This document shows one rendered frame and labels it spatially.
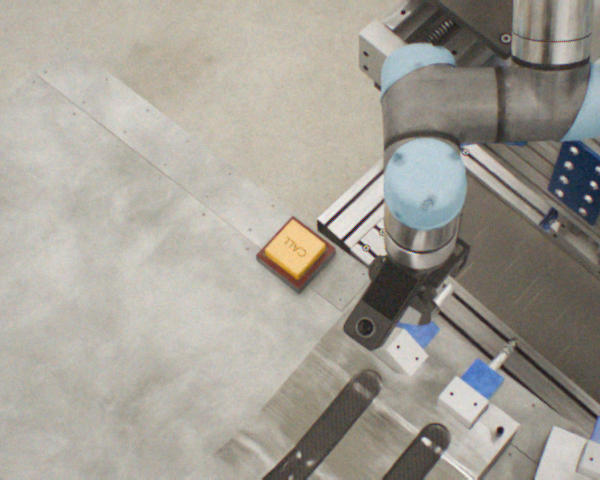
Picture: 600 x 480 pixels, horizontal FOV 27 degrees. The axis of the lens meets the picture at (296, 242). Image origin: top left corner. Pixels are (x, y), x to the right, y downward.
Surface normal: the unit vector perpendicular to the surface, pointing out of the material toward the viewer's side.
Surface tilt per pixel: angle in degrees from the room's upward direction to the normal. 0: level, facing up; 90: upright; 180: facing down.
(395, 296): 31
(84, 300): 0
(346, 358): 0
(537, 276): 0
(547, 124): 64
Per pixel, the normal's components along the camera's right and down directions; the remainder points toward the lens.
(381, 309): -0.35, 0.04
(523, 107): -0.04, 0.20
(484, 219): -0.04, -0.39
